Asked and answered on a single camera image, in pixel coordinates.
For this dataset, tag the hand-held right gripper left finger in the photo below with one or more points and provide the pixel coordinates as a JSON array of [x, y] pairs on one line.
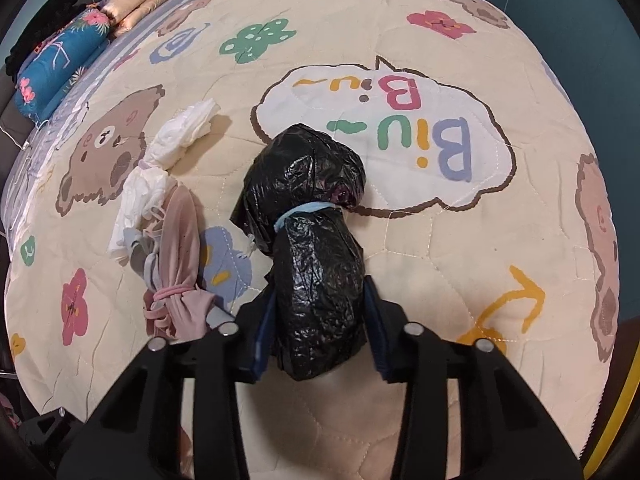
[[262, 332]]

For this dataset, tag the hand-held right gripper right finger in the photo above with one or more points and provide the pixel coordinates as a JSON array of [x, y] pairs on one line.
[[376, 340]]

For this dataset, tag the black plastic bag blue band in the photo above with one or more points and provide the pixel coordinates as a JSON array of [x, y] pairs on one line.
[[310, 280]]

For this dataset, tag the yellow rimmed black bin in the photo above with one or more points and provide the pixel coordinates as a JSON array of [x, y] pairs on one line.
[[612, 410]]

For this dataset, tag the bear printed blanket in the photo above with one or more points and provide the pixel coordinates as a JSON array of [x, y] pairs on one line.
[[400, 260]]

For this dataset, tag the pink cloth bundle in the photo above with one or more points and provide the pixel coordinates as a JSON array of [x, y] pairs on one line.
[[175, 260]]

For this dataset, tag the white cloth bundle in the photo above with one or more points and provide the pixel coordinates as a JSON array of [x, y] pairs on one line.
[[160, 150]]

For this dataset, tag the blue floral folded blanket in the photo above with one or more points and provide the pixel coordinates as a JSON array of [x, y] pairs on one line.
[[55, 70]]

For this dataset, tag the peach folded blanket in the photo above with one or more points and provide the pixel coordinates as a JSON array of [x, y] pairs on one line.
[[140, 5]]

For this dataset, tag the black clothes pile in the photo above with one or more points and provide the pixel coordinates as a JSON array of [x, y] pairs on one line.
[[40, 25]]

